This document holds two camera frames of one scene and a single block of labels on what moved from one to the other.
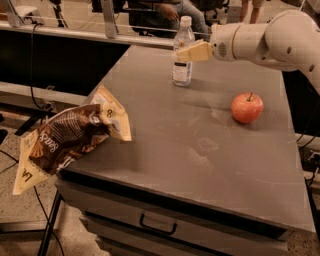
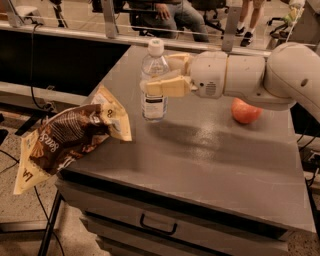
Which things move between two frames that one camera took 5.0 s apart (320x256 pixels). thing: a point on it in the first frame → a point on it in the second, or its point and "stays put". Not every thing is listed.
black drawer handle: [154, 229] stays put
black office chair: [209, 9] stays put
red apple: [246, 108] stays put
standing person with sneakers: [257, 4] stays put
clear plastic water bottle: [185, 36] → [154, 108]
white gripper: [221, 42] → [208, 74]
